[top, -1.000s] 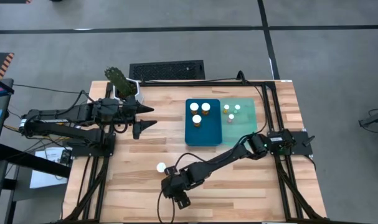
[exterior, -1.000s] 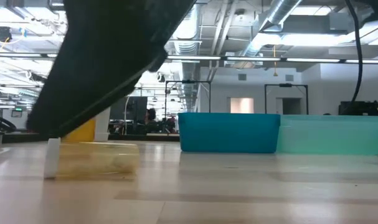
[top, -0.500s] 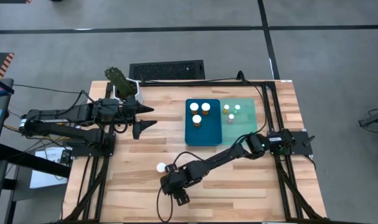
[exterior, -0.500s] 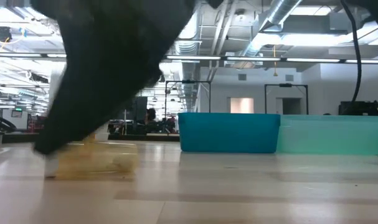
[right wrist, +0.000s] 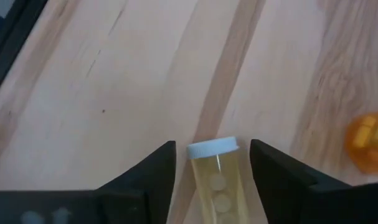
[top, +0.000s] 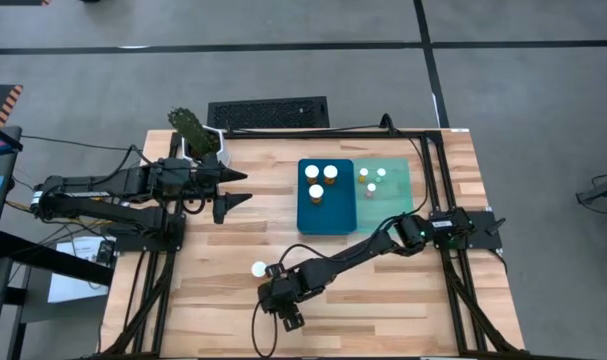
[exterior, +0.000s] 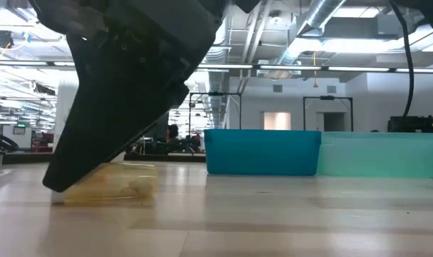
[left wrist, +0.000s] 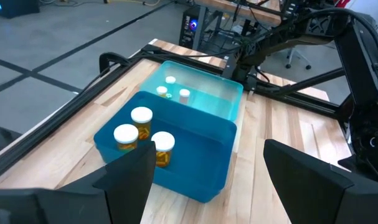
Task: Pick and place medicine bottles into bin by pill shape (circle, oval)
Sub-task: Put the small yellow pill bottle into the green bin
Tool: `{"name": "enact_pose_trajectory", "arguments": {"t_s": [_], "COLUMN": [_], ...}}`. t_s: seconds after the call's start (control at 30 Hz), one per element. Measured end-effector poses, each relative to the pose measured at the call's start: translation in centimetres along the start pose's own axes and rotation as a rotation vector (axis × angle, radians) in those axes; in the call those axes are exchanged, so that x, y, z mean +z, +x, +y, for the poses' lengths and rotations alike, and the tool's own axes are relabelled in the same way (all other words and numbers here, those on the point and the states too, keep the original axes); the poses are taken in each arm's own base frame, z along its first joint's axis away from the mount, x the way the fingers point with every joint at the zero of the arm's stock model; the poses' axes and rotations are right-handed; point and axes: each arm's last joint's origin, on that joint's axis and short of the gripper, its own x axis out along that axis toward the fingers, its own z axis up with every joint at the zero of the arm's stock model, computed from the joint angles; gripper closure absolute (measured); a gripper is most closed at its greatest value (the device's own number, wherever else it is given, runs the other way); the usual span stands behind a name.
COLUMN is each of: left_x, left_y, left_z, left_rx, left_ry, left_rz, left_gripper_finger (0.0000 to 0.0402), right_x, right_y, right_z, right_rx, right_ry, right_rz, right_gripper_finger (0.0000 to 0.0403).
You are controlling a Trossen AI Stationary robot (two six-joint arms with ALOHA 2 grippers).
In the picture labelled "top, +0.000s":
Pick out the black desk beam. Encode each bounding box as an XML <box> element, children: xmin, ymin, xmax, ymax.
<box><xmin>0</xmin><ymin>230</ymin><xmax>115</xmax><ymax>287</ymax></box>

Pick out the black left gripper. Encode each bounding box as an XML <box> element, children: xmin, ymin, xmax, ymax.
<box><xmin>180</xmin><ymin>154</ymin><xmax>254</xmax><ymax>225</ymax></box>

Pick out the thin black floor cable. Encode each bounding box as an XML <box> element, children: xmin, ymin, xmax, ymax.
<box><xmin>20</xmin><ymin>133</ymin><xmax>144</xmax><ymax>152</ymax></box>

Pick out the grey tripod stand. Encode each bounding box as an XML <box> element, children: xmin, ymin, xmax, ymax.
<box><xmin>575</xmin><ymin>172</ymin><xmax>607</xmax><ymax>219</ymax></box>

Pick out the yellow cable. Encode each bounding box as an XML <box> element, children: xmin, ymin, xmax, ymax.
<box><xmin>5</xmin><ymin>198</ymin><xmax>37</xmax><ymax>212</ymax></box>

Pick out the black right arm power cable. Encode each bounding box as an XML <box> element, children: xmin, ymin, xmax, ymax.
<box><xmin>380</xmin><ymin>112</ymin><xmax>432</xmax><ymax>221</ymax></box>

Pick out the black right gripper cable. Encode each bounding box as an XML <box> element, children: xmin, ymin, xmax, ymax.
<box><xmin>250</xmin><ymin>298</ymin><xmax>280</xmax><ymax>359</ymax></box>

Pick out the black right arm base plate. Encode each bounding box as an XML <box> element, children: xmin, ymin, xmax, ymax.
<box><xmin>427</xmin><ymin>209</ymin><xmax>504</xmax><ymax>250</ymax></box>

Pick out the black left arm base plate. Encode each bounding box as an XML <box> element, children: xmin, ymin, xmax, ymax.
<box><xmin>113</xmin><ymin>214</ymin><xmax>187</xmax><ymax>253</ymax></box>

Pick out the blue plastic bin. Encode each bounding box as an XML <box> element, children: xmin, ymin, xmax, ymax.
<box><xmin>296</xmin><ymin>158</ymin><xmax>358</xmax><ymax>236</ymax></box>

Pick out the green cactus plant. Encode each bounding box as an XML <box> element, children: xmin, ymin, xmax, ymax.
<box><xmin>166</xmin><ymin>106</ymin><xmax>219</xmax><ymax>156</ymax></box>

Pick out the white paper sheet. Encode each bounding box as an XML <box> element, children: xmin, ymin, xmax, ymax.
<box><xmin>47</xmin><ymin>237</ymin><xmax>117</xmax><ymax>304</ymax></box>

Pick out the translucent green plastic bin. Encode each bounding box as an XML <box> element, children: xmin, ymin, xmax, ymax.
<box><xmin>351</xmin><ymin>157</ymin><xmax>415</xmax><ymax>235</ymax></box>

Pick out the black aluminium table frame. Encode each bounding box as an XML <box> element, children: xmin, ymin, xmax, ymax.
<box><xmin>100</xmin><ymin>127</ymin><xmax>527</xmax><ymax>359</ymax></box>

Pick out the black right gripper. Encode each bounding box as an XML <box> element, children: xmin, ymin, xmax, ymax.
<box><xmin>256</xmin><ymin>263</ymin><xmax>329</xmax><ymax>332</ymax></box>

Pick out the black floor vent grate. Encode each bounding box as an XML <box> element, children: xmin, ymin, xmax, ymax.
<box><xmin>206</xmin><ymin>95</ymin><xmax>331</xmax><ymax>130</ymax></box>

